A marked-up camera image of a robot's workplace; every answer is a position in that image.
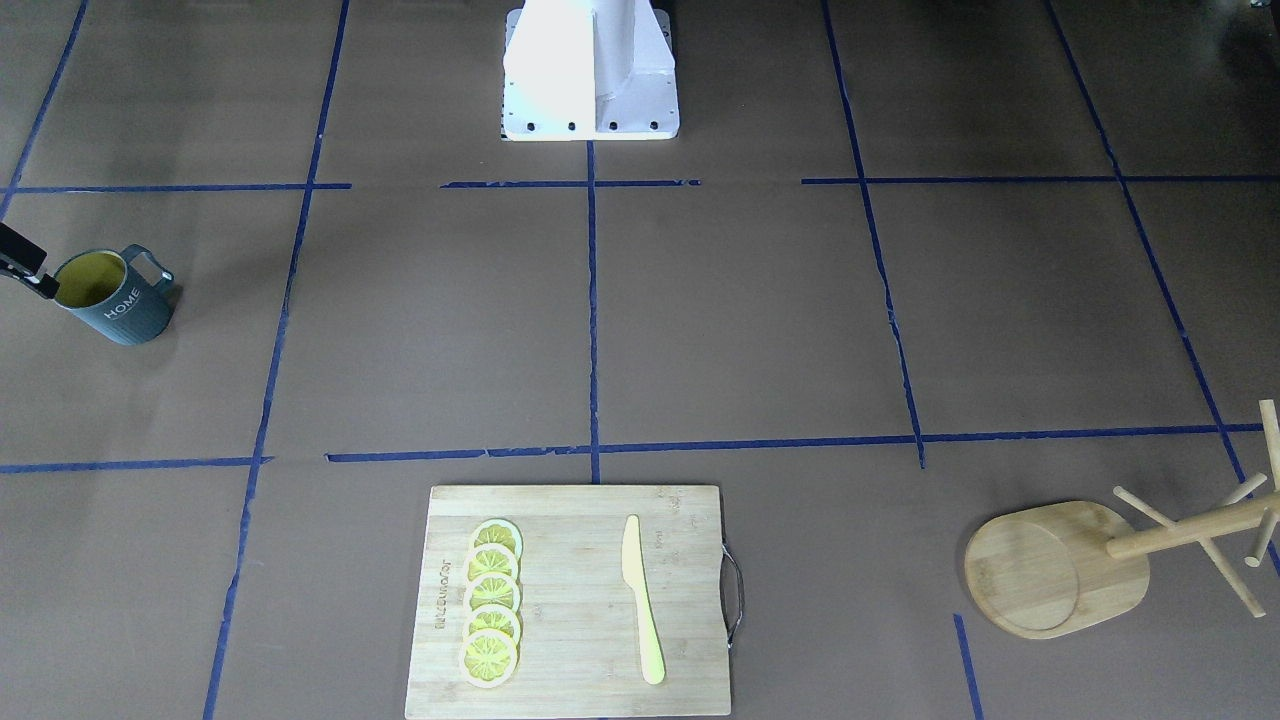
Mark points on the yellow plastic knife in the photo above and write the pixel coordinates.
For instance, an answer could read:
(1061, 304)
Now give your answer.
(652, 663)

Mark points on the bamboo cutting board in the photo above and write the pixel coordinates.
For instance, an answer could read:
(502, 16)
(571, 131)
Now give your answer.
(578, 653)

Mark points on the lemon slice three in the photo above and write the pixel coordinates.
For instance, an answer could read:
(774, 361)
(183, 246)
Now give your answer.
(493, 588)

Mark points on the lemon slice one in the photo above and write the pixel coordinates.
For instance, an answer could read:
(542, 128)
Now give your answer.
(499, 531)

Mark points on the lemon slice two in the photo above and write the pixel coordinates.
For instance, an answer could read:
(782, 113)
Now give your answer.
(492, 558)

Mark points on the lemon slice four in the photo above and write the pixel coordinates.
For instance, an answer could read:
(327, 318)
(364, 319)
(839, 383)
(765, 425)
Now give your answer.
(497, 617)

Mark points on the wooden cup storage rack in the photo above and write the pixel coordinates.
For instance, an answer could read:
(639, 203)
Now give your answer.
(1060, 568)

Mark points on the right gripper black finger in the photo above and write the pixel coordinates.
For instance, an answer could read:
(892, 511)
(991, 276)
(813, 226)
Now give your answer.
(24, 260)

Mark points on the blue-green mug yellow inside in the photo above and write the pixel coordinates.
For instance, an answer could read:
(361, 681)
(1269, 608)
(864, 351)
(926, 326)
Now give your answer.
(122, 294)

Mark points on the white camera post base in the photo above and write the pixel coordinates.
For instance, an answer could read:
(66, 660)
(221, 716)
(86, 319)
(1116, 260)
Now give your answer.
(577, 71)

